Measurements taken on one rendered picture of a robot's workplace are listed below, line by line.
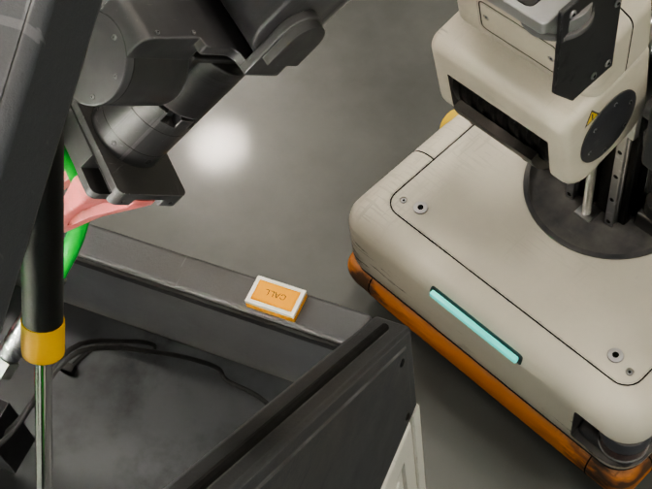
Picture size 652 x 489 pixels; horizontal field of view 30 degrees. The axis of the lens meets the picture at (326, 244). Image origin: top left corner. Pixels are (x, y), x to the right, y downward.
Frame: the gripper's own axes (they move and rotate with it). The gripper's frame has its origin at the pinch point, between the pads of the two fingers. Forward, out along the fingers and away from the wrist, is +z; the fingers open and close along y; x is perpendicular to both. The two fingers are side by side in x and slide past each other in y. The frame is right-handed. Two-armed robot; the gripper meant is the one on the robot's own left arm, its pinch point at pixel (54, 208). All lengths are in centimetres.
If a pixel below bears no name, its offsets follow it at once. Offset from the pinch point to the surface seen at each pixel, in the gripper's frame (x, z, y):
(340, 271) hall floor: 123, 60, -29
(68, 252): 1.8, 2.3, 2.4
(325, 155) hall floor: 134, 57, -54
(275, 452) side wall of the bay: 4.3, -5.3, 23.6
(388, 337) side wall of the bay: 29.5, -1.9, 14.5
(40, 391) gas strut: -23.0, -17.0, 22.0
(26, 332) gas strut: -24.9, -19.8, 20.4
